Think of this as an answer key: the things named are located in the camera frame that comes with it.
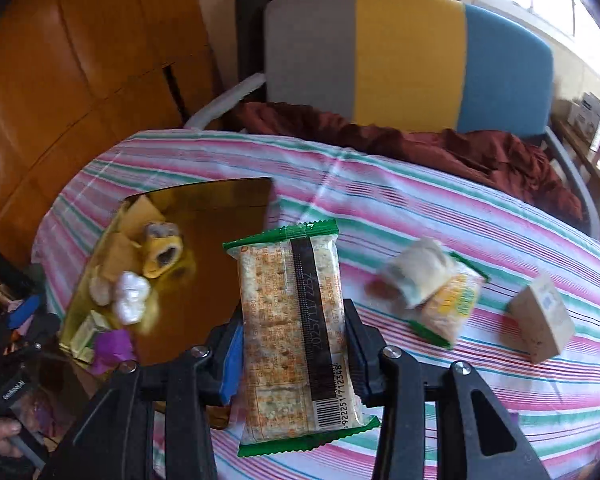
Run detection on cracker packet green ends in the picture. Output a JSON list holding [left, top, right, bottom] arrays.
[[223, 220, 380, 457]]

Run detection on clear plastic bag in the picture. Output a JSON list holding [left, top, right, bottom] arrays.
[[112, 271, 151, 325]]

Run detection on person left hand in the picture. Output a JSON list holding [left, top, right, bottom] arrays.
[[0, 418, 23, 458]]

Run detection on gold tin box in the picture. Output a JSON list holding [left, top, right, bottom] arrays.
[[57, 175, 276, 366]]

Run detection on striped bed sheet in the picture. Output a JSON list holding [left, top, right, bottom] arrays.
[[31, 128, 600, 480]]

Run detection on yellow label packet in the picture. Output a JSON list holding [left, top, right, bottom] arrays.
[[70, 310, 111, 364]]

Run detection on beige cardboard box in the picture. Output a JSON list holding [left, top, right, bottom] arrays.
[[507, 274, 576, 364]]

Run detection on dark red blanket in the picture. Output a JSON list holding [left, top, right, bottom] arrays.
[[233, 102, 585, 226]]

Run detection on white box on desk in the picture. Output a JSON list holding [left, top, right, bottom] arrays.
[[567, 92, 600, 141]]

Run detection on wooden wardrobe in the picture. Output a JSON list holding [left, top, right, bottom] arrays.
[[0, 0, 220, 264]]

